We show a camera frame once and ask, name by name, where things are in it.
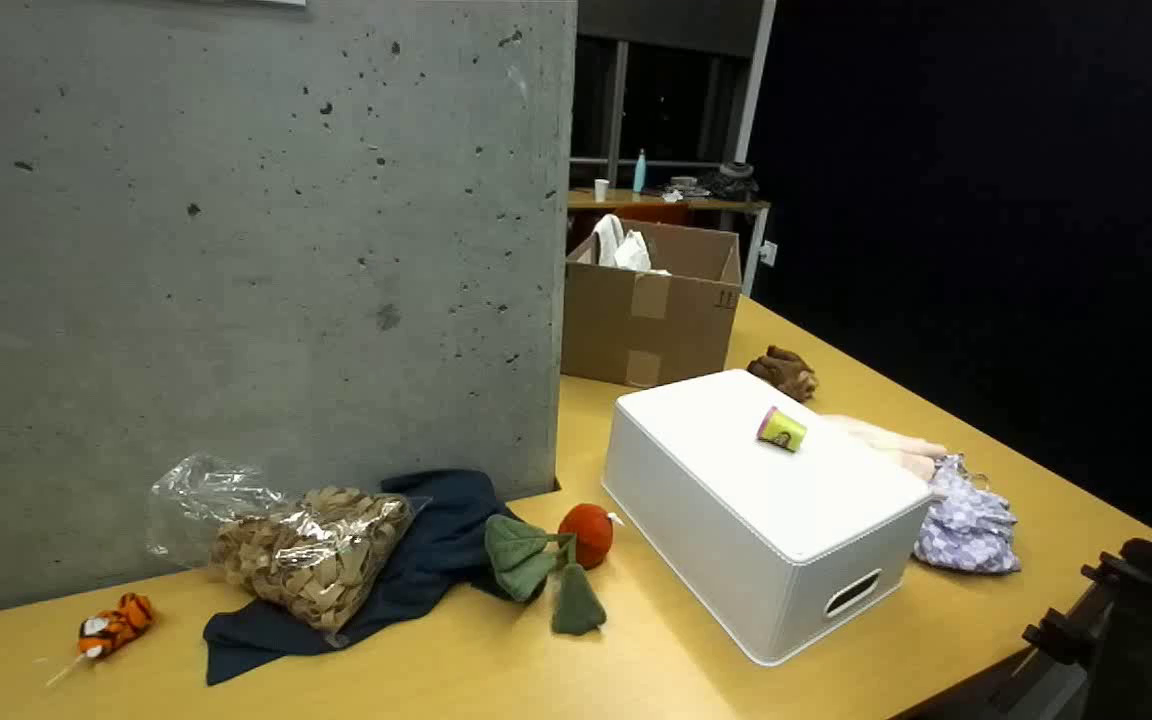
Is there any blue bottle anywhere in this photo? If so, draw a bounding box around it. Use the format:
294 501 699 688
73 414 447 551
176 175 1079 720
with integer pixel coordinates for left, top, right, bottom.
633 146 649 197

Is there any white plastic bag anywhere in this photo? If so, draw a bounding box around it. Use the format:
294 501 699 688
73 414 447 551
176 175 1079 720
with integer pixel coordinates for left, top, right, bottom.
590 213 661 274

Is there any clear bag of corks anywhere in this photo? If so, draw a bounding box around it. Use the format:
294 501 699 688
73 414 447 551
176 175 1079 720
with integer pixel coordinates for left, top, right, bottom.
146 451 424 641

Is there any pink shirt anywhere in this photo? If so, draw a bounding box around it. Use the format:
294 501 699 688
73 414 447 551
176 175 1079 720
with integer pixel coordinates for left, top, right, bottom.
831 414 947 479

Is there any brown cardboard box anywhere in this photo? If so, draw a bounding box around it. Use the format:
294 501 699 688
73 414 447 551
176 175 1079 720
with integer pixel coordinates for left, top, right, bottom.
558 220 739 387

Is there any purple floral cloth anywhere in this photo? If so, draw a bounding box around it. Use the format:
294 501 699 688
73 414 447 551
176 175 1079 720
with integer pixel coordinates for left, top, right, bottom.
910 455 1018 574

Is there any black camera tripod equipment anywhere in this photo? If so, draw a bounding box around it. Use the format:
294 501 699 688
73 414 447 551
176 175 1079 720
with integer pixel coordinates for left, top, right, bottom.
894 538 1152 720

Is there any white plastic storage box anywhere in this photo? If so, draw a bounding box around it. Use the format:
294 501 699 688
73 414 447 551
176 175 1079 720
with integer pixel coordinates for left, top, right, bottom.
603 367 931 669

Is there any white cup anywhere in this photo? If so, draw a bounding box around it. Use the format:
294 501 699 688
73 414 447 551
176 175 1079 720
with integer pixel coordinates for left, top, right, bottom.
590 175 612 205

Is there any background wooden desk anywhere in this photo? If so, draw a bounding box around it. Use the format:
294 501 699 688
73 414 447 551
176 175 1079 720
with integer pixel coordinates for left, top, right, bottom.
563 187 771 225

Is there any orange tiger toy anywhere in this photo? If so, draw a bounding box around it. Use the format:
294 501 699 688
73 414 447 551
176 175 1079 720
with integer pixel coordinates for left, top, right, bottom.
46 591 156 688

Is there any green cloth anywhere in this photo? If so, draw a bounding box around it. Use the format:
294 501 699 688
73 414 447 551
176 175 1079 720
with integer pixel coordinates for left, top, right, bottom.
483 513 606 636

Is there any dark object on desk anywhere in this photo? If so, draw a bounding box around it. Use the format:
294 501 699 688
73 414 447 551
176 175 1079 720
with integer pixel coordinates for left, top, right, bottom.
699 159 758 200

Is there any dark blue cloth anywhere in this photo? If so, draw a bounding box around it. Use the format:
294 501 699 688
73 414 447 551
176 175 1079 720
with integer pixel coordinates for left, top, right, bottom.
204 468 502 682

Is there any brown crumpled cloth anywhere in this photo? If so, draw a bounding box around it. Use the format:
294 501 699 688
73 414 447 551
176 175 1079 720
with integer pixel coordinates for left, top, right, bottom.
749 349 816 405

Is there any red plush tomato toy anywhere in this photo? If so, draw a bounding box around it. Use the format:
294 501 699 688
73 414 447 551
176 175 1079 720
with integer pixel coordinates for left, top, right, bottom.
558 503 612 567

